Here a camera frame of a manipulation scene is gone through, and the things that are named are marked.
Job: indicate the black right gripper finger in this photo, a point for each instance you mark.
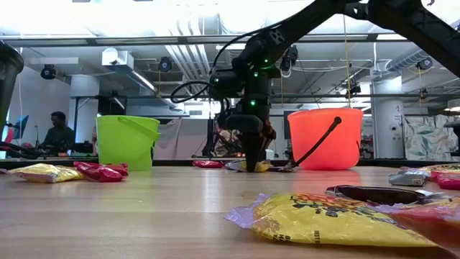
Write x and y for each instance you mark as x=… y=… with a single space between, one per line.
x=261 y=147
x=252 y=151

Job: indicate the dark Hershey's bar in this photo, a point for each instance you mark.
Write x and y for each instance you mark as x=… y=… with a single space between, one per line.
x=408 y=178
x=280 y=169
x=377 y=195

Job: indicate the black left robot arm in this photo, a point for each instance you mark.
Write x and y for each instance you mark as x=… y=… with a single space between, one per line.
x=18 y=153

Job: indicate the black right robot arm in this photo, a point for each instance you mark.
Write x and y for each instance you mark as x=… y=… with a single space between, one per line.
x=305 y=21

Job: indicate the orange plastic halloween bucket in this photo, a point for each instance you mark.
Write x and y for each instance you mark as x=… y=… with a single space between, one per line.
x=345 y=151

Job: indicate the green plastic halloween bucket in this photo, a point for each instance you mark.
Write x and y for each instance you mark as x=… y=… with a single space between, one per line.
x=122 y=147

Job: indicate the black plastic halloween bucket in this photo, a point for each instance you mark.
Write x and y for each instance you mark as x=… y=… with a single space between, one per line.
x=9 y=82

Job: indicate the black hanging ceiling device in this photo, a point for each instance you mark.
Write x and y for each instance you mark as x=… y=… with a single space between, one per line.
x=290 y=57

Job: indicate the beige hanging tarp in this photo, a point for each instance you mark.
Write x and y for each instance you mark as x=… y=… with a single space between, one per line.
x=179 y=140

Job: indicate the black round ceiling lamp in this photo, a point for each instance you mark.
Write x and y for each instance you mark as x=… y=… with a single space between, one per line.
x=424 y=63
x=48 y=72
x=165 y=64

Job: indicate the white round pillar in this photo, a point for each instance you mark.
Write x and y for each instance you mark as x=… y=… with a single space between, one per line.
x=386 y=122

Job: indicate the grey overhead rig beam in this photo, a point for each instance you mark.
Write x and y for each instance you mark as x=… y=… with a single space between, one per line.
x=143 y=40

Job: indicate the person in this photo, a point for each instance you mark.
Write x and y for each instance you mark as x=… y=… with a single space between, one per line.
x=59 y=136
x=94 y=142

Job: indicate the white square pillar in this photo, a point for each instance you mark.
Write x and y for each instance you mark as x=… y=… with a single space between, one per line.
x=84 y=104

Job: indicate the red packet foreground right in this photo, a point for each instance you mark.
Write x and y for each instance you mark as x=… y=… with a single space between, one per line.
x=431 y=223

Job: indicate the blue lit monitor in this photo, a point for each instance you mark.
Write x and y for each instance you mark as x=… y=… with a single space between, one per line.
x=22 y=126

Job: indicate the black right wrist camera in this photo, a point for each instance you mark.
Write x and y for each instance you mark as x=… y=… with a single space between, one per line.
x=226 y=84

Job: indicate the black aluminium table frame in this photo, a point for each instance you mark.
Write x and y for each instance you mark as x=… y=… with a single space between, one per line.
x=172 y=162

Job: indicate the white ceiling duct box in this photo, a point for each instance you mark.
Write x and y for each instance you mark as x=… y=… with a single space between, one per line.
x=118 y=57

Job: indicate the silver ribbed ventilation duct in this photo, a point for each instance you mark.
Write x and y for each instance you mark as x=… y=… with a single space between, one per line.
x=406 y=59

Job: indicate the floral patterned wall hanging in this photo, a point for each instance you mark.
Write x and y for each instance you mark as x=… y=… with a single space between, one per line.
x=427 y=138

